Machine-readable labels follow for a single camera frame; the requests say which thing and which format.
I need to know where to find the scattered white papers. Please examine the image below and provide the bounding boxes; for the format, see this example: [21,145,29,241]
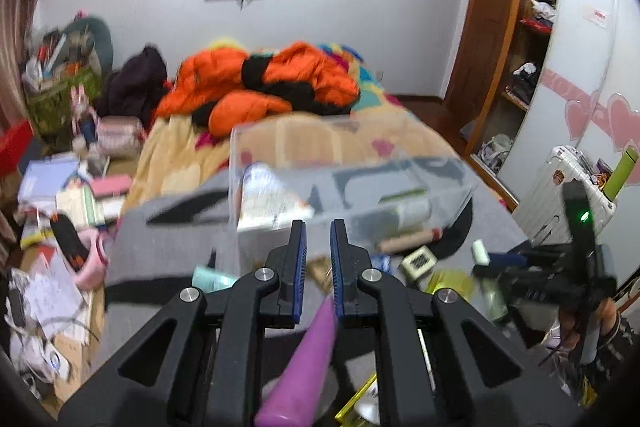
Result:
[7,252,103,390]

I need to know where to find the purple plastic tube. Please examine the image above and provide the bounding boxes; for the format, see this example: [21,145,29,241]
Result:
[254,294,337,427]

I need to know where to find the yellow patterned bedsheet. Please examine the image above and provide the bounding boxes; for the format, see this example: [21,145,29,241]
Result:
[134,104,453,208]

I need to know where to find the grey green round cushion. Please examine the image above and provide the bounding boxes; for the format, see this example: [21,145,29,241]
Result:
[59,16,116,75]

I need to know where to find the green thermos bottle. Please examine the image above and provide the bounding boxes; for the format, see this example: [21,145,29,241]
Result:
[602,146,640,204]

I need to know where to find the white ribbed suitcase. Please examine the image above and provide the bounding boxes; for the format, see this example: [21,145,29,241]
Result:
[514,146,617,249]

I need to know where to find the white printed sachet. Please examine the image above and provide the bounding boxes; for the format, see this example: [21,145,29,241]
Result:
[237,163,315,234]

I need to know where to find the dark clothing pile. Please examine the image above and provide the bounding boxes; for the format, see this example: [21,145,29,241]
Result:
[94,46,170,124]

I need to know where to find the white green tube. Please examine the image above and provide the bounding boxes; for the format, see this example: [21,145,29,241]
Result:
[379,198,434,229]

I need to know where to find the orange puffer jacket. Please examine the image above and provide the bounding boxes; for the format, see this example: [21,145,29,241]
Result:
[155,41,362,138]

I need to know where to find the teal tube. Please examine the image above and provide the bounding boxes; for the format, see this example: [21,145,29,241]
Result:
[192,265,241,293]

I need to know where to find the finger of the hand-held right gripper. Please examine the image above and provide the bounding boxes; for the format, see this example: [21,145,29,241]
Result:
[487,251,541,269]
[472,265,523,283]

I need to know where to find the person's right hand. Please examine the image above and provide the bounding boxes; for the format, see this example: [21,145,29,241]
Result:
[557,297,622,350]

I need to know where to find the wooden cylinder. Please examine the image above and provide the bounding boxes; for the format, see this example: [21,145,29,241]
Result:
[375,228,444,254]

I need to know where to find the grey black patterned mat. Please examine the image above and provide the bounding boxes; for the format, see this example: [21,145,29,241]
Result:
[102,157,531,427]

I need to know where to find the small patterned box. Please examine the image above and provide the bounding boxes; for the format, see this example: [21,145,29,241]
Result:
[402,246,439,284]

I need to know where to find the person's right forearm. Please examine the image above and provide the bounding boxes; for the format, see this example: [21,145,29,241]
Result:
[596,311,640,365]

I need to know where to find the pile of books and papers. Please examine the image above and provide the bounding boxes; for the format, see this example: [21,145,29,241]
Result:
[16,153,128,253]

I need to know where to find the clear plastic storage bin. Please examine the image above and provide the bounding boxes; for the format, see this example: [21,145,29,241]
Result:
[228,114,482,258]

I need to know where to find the wooden shelf unit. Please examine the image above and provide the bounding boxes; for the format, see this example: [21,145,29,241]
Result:
[442,0,562,208]

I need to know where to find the pink rabbit doll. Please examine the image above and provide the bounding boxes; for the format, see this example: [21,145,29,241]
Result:
[70,86,99,154]

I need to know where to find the pink quilted pouch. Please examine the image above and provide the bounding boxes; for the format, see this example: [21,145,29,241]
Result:
[96,116,147,158]

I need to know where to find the white wardrobe with pink hearts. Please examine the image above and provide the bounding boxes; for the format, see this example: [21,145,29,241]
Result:
[496,0,640,212]

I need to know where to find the yellow green foil packet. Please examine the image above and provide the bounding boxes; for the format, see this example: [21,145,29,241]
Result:
[334,373,382,427]

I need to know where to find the red box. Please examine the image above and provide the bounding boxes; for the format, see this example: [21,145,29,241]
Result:
[0,121,35,180]

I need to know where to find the striped curtain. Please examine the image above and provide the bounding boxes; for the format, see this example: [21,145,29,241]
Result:
[0,0,57,122]

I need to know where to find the green basket of clutter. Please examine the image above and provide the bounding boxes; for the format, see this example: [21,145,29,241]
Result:
[22,12,103,135]

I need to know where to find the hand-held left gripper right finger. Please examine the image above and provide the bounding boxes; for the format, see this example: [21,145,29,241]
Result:
[329,218,586,427]

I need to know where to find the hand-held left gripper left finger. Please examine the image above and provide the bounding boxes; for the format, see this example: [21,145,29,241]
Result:
[60,219,307,427]

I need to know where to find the yellow green plastic bottle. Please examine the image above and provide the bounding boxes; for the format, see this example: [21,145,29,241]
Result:
[425,269,512,324]

